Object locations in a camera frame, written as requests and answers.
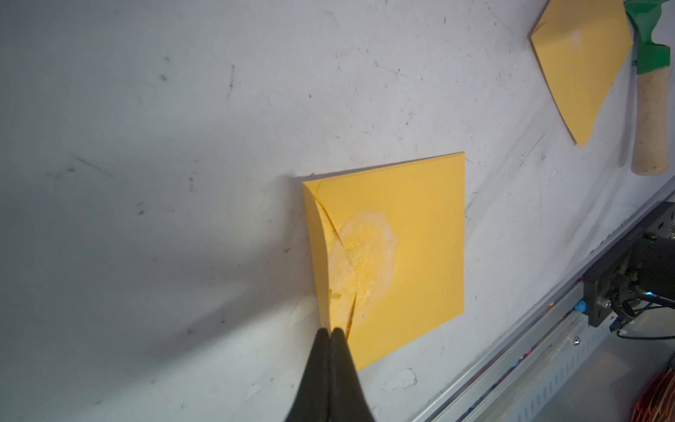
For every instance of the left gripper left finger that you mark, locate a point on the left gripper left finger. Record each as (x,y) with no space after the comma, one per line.
(312,398)

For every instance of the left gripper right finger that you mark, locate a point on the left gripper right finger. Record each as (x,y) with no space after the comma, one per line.
(347,400)

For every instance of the yellow envelope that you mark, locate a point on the yellow envelope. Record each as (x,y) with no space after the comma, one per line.
(387,249)
(581,47)

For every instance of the green head wooden hammer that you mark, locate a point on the green head wooden hammer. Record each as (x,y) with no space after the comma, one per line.
(653,63)

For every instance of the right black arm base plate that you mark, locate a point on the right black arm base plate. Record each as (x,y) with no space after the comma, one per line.
(638,268)

